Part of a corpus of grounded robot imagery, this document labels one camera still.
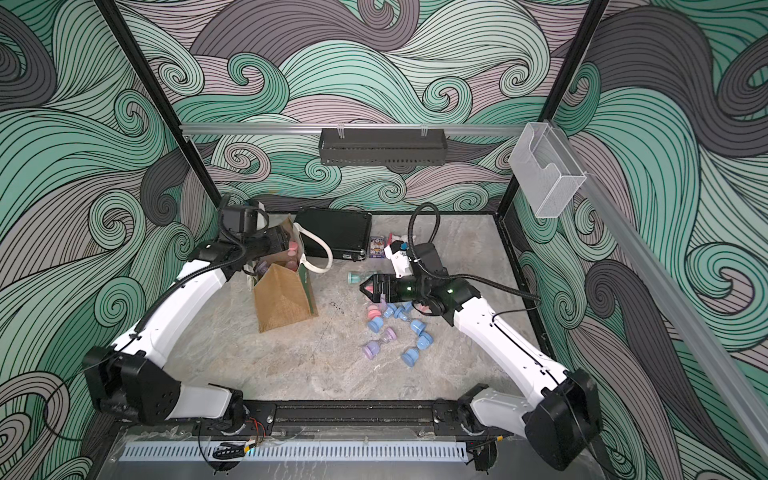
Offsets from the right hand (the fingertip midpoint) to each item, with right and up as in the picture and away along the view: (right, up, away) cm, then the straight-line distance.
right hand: (371, 289), depth 74 cm
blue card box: (+1, +9, +34) cm, 35 cm away
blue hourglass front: (+11, -20, +8) cm, 24 cm away
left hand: (-26, +14, +7) cm, 30 cm away
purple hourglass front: (0, -18, +7) cm, 20 cm away
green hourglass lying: (-6, -1, +24) cm, 24 cm away
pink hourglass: (-27, +4, +23) cm, 36 cm away
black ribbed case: (-9, +15, +38) cm, 42 cm away
